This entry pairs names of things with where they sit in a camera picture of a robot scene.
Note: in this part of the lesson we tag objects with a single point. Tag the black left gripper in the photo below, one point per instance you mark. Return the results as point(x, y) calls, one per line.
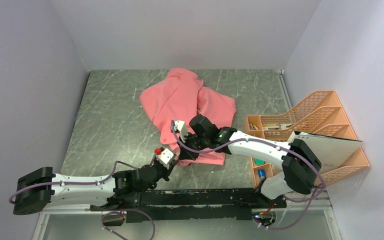
point(167, 172)

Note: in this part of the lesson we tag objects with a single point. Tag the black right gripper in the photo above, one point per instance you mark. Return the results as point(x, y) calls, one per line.
point(184, 154)

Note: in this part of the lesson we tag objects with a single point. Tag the pink zip-up jacket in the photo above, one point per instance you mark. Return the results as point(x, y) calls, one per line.
point(180, 97)

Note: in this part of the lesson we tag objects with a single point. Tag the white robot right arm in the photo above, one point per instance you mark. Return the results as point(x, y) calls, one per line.
point(300, 166)

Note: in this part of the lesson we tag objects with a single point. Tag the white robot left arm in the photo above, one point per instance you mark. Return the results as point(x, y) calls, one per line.
point(43, 188)

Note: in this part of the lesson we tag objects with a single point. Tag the green eraser in organizer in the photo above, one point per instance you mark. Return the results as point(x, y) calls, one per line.
point(258, 162)

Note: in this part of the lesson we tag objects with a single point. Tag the blue capped item in organizer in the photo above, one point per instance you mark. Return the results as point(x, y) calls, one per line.
point(261, 174)

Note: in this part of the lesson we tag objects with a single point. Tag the orange plastic desk organizer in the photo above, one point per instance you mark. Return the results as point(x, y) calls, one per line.
point(321, 112)

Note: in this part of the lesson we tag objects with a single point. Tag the white folder in organizer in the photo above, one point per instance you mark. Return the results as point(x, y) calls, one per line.
point(331, 151)

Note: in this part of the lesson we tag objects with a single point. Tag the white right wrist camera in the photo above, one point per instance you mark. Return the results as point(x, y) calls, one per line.
point(181, 128)

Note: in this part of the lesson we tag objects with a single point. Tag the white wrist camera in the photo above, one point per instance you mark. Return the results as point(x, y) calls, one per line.
point(165, 156)
point(181, 128)

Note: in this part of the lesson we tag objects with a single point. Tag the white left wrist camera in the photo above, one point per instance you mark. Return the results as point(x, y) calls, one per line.
point(165, 156)

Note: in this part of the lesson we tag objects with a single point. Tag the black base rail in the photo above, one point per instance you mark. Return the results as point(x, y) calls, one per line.
point(185, 204)

